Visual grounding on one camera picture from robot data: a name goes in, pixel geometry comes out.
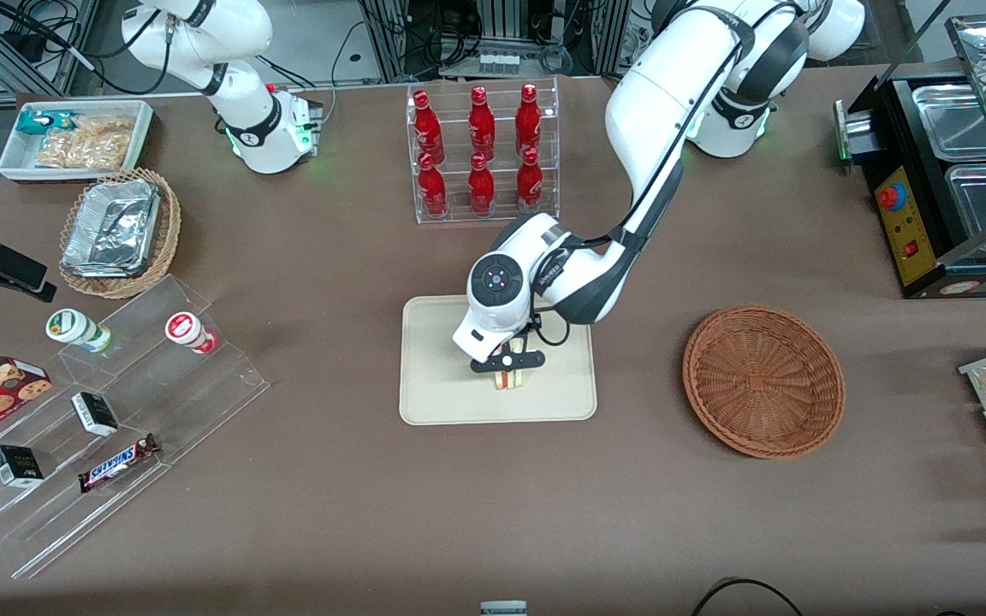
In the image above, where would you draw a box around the empty brown wicker basket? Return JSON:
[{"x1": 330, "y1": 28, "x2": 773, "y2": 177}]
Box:
[{"x1": 683, "y1": 305, "x2": 846, "y2": 460}]

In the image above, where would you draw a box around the beige plastic tray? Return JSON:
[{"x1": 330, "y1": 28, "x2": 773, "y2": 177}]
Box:
[{"x1": 399, "y1": 295, "x2": 597, "y2": 426}]

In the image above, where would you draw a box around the stack of foil trays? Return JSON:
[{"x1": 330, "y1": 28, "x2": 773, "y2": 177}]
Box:
[{"x1": 62, "y1": 177, "x2": 162, "y2": 279}]

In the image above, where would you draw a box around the red soda bottle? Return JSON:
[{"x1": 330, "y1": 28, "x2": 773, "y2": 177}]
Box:
[
  {"x1": 468, "y1": 86, "x2": 496, "y2": 159},
  {"x1": 515, "y1": 83, "x2": 543, "y2": 157},
  {"x1": 467, "y1": 152, "x2": 496, "y2": 216},
  {"x1": 417, "y1": 154, "x2": 449, "y2": 217},
  {"x1": 413, "y1": 90, "x2": 446, "y2": 163},
  {"x1": 516, "y1": 148, "x2": 544, "y2": 211}
]

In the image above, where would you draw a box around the black floor cable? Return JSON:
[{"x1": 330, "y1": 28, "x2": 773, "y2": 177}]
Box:
[{"x1": 689, "y1": 578, "x2": 807, "y2": 616}]

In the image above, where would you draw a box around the clear acrylic bottle rack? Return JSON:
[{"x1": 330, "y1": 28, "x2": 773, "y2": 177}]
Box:
[{"x1": 407, "y1": 76, "x2": 561, "y2": 226}]

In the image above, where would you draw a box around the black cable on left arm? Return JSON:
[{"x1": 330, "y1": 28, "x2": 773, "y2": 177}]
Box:
[{"x1": 531, "y1": 17, "x2": 759, "y2": 348}]

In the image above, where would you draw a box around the aluminium equipment rack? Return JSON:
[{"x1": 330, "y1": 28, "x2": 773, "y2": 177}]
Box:
[{"x1": 359, "y1": 0, "x2": 633, "y2": 83}]

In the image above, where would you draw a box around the black food warmer case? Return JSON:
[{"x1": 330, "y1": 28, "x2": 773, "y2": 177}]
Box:
[{"x1": 834, "y1": 0, "x2": 986, "y2": 300}]

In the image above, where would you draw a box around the white rectangular snack bin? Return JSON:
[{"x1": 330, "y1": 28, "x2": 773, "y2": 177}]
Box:
[{"x1": 0, "y1": 99, "x2": 155, "y2": 184}]

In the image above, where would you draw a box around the green lid yogurt bottle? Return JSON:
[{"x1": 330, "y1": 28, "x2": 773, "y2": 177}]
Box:
[{"x1": 45, "y1": 308, "x2": 114, "y2": 354}]

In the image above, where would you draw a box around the triangle sandwich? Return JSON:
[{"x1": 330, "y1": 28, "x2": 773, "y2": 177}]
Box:
[{"x1": 493, "y1": 338, "x2": 529, "y2": 391}]

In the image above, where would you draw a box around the black cable at arm base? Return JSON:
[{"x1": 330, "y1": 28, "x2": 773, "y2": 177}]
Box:
[{"x1": 257, "y1": 17, "x2": 374, "y2": 116}]

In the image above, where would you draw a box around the light wicker basket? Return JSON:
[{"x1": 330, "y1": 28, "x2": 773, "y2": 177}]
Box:
[{"x1": 58, "y1": 167, "x2": 182, "y2": 300}]

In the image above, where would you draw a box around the red lid yogurt bottle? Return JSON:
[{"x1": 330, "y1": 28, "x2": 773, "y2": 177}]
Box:
[{"x1": 164, "y1": 311, "x2": 219, "y2": 356}]

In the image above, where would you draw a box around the Snickers chocolate bar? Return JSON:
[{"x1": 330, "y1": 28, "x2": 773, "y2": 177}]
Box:
[{"x1": 77, "y1": 433, "x2": 161, "y2": 494}]

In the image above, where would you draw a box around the clear bag of chips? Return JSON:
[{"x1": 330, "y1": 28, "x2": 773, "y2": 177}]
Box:
[{"x1": 34, "y1": 115, "x2": 135, "y2": 171}]

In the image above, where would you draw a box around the clear acrylic step stand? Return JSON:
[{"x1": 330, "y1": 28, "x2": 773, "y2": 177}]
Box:
[{"x1": 0, "y1": 274, "x2": 272, "y2": 580}]

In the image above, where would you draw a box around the small black carton box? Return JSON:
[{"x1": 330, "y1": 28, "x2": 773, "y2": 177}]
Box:
[
  {"x1": 0, "y1": 444, "x2": 45, "y2": 489},
  {"x1": 70, "y1": 391, "x2": 119, "y2": 438}
]

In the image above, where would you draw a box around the teal snack packet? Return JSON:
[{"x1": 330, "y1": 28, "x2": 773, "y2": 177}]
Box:
[{"x1": 16, "y1": 109, "x2": 76, "y2": 137}]

